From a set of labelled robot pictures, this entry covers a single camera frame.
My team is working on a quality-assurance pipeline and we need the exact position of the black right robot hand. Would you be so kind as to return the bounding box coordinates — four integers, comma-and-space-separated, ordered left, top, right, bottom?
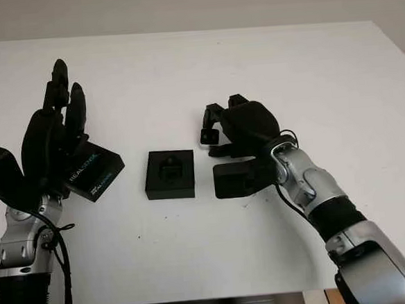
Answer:
198, 90, 283, 162

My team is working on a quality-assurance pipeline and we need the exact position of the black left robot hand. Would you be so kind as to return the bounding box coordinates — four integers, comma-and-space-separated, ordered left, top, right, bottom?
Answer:
13, 57, 95, 203

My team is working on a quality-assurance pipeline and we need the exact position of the small silver RealSense camera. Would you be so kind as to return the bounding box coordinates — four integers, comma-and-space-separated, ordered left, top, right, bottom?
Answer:
198, 128, 221, 149

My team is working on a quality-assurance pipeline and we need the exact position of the black RealSense box lid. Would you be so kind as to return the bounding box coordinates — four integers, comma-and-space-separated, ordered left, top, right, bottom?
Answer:
62, 138, 129, 205

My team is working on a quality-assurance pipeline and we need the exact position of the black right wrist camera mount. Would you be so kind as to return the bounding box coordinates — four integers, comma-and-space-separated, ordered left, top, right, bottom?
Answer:
212, 155, 279, 201

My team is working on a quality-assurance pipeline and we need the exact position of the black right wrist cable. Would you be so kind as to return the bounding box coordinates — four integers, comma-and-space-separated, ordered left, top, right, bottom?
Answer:
270, 126, 334, 231

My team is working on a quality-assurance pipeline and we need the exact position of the black foam-lined camera box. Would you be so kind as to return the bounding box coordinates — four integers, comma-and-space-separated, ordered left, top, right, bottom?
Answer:
141, 148, 197, 202

